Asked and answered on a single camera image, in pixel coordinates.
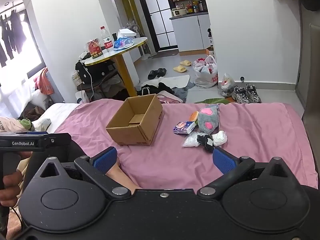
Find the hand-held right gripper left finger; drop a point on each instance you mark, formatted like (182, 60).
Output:
(106, 161)

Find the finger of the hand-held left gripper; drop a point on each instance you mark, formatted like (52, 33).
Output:
(37, 132)

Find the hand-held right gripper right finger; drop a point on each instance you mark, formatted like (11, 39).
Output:
(225, 161)

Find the grey plush slipper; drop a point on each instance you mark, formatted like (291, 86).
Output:
(210, 120)

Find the person's left hand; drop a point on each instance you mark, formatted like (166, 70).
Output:
(12, 183)

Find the person's bare leg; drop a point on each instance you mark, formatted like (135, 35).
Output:
(120, 176)

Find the beige printed cloth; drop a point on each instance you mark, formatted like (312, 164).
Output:
(10, 125)

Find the white crumpled cloth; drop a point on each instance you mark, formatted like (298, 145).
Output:
(220, 137)

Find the white duvet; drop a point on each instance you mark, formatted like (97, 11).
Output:
(57, 112)

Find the pink bed sheet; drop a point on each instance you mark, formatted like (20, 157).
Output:
(250, 135)

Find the clear bag of white stuffing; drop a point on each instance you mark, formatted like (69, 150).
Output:
(191, 140)

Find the cardboard box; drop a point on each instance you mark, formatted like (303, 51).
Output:
(140, 132)

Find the orange cloth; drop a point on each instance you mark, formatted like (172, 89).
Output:
(46, 85)

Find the blue white tissue pack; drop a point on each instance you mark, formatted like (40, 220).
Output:
(183, 127)

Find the orange bun toy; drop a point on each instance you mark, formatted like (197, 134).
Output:
(193, 117)

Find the green leaf mat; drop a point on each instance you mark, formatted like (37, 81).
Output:
(212, 100)

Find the clear plastic bag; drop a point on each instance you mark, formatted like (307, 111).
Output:
(226, 85)

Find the black polka dot bag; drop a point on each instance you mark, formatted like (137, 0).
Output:
(85, 72)

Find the dark wooden chair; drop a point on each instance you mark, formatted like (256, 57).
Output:
(102, 83)

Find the grey cloth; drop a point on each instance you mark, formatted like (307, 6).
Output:
(181, 93)

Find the pink printed mat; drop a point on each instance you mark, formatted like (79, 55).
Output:
(172, 97)

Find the white shopping bag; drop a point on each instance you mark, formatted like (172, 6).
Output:
(205, 80)

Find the round table with yellow leg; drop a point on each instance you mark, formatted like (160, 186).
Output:
(123, 72)

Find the white floor mat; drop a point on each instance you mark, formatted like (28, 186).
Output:
(175, 80)

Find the black slipper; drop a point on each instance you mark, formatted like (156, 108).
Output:
(161, 72)
(153, 74)

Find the red snack bag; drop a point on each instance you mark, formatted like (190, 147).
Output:
(95, 50)

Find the hanging dark clothes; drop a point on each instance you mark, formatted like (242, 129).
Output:
(12, 35)

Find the yellow slipper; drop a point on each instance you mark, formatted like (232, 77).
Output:
(185, 63)
(180, 69)

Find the plastic water bottle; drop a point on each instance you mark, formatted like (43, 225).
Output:
(106, 41)

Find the blue plastic bag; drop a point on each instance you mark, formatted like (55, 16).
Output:
(121, 43)

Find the grey furniture panel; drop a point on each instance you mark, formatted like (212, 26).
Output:
(311, 80)

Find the grey door mat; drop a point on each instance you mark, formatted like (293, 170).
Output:
(165, 54)

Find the white paper box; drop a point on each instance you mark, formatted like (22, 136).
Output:
(126, 33)

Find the white kitchen cabinet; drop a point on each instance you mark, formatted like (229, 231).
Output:
(187, 32)

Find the white standing fan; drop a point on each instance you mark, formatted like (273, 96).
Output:
(135, 28)

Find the black framed sliding door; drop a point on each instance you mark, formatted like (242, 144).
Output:
(160, 17)

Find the white rice cooker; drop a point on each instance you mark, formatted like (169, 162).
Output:
(178, 12)

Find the row of condiment bottles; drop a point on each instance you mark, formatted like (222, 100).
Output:
(196, 7)

